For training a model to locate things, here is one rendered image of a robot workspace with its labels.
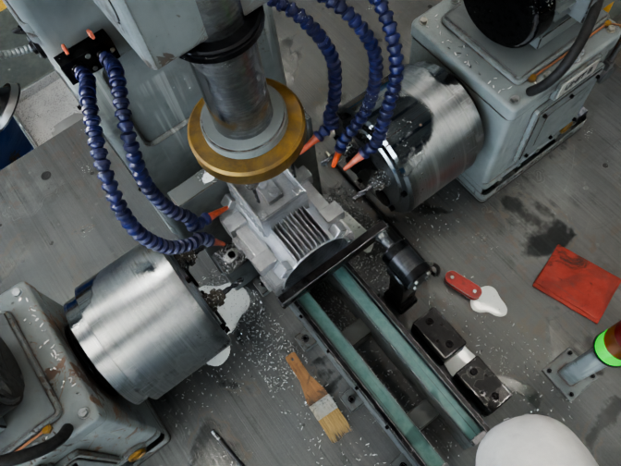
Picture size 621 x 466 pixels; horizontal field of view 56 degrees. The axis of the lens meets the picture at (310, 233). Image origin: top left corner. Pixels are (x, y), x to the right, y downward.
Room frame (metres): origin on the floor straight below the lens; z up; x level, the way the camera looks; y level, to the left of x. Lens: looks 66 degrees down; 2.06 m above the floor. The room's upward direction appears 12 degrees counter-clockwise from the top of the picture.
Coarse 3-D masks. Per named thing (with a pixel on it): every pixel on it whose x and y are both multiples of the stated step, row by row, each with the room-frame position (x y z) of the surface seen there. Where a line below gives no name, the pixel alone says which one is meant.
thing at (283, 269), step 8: (288, 168) 0.60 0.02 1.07; (224, 200) 0.55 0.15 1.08; (232, 200) 0.54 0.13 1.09; (232, 208) 0.54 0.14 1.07; (336, 224) 0.45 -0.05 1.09; (336, 232) 0.43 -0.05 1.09; (344, 232) 0.44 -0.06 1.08; (280, 264) 0.39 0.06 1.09; (288, 264) 0.39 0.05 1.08; (280, 272) 0.38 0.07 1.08; (288, 272) 0.38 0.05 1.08
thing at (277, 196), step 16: (288, 176) 0.54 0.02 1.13; (240, 192) 0.54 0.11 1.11; (272, 192) 0.51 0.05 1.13; (288, 192) 0.52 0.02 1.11; (304, 192) 0.50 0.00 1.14; (256, 208) 0.50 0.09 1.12; (272, 208) 0.49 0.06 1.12; (288, 208) 0.48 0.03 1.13; (256, 224) 0.47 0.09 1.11; (272, 224) 0.46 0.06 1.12
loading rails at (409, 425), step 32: (352, 288) 0.38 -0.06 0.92; (320, 320) 0.33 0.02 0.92; (384, 320) 0.30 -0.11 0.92; (352, 352) 0.25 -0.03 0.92; (384, 352) 0.26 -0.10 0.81; (416, 352) 0.23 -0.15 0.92; (352, 384) 0.20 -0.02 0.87; (416, 384) 0.18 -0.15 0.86; (448, 384) 0.15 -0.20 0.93; (384, 416) 0.12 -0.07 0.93; (416, 416) 0.12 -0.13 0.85; (448, 416) 0.10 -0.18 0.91; (480, 416) 0.09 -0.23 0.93; (416, 448) 0.06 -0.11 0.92
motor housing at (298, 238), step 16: (240, 208) 0.53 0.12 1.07; (304, 208) 0.49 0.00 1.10; (320, 208) 0.50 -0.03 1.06; (288, 224) 0.47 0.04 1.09; (304, 224) 0.46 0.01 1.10; (320, 224) 0.46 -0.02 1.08; (240, 240) 0.48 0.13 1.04; (256, 240) 0.46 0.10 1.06; (272, 240) 0.45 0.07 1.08; (288, 240) 0.43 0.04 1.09; (304, 240) 0.43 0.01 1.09; (320, 240) 0.42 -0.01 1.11; (336, 240) 0.46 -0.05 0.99; (288, 256) 0.41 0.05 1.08; (304, 256) 0.40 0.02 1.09; (320, 256) 0.45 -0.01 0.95; (272, 272) 0.40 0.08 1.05; (304, 272) 0.43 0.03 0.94; (272, 288) 0.38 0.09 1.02
